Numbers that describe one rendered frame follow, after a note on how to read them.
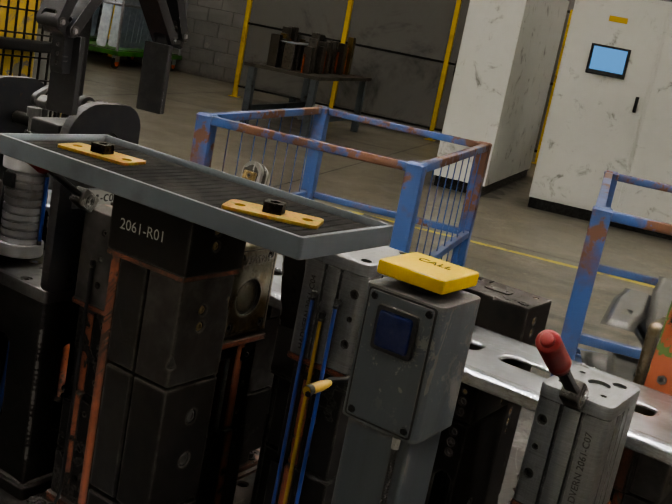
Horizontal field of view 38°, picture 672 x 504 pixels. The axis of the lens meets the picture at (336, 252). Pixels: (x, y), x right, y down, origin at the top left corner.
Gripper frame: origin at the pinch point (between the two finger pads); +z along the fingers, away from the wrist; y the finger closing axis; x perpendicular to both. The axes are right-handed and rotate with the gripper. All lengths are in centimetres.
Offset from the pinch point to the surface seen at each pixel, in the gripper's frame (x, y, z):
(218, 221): -19.9, -10.3, 5.8
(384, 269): -34.0, -8.7, 6.2
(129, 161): -3.7, -0.6, 5.2
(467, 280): -39.8, -5.8, 5.9
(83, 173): -4.0, -7.7, 5.8
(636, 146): 47, 814, 46
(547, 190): 113, 806, 102
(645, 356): -51, 39, 20
